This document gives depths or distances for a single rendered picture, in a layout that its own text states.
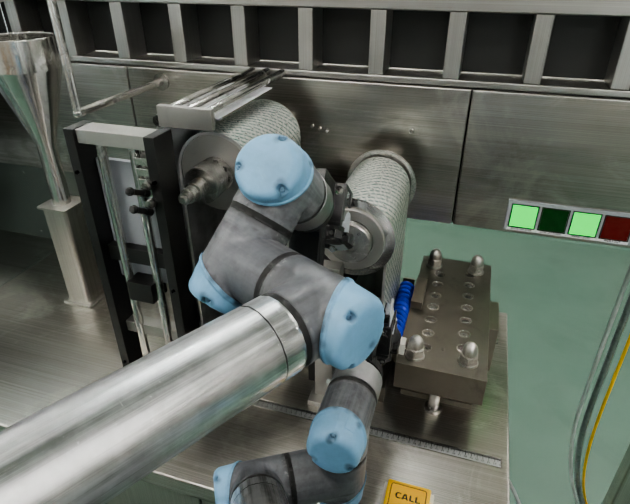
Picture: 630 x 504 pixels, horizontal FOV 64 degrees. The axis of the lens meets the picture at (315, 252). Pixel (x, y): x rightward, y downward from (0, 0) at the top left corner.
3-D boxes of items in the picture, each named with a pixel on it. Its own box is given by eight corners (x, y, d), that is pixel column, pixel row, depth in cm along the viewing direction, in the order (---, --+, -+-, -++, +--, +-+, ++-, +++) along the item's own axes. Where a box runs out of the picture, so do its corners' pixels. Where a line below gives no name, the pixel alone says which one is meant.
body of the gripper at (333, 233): (356, 195, 77) (341, 169, 65) (345, 251, 76) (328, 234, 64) (307, 189, 79) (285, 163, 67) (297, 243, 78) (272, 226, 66)
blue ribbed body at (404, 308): (381, 348, 99) (382, 334, 97) (400, 288, 116) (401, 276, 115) (399, 352, 98) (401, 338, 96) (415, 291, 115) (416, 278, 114)
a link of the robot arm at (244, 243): (230, 327, 48) (286, 225, 48) (168, 280, 55) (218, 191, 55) (278, 342, 54) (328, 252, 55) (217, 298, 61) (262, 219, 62)
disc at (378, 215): (404, 270, 87) (325, 280, 93) (404, 268, 87) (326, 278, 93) (381, 191, 81) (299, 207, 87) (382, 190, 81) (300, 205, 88)
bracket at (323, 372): (306, 406, 100) (305, 276, 85) (316, 383, 106) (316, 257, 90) (331, 412, 99) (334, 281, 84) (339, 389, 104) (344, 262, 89)
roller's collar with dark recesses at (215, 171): (185, 201, 87) (181, 166, 84) (202, 188, 92) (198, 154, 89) (219, 206, 86) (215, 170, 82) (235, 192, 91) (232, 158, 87)
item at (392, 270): (377, 344, 97) (384, 261, 88) (398, 279, 117) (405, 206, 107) (380, 344, 97) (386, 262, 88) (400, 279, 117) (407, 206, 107)
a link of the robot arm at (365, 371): (375, 418, 75) (323, 406, 78) (382, 396, 79) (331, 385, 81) (379, 381, 72) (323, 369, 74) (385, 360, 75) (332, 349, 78)
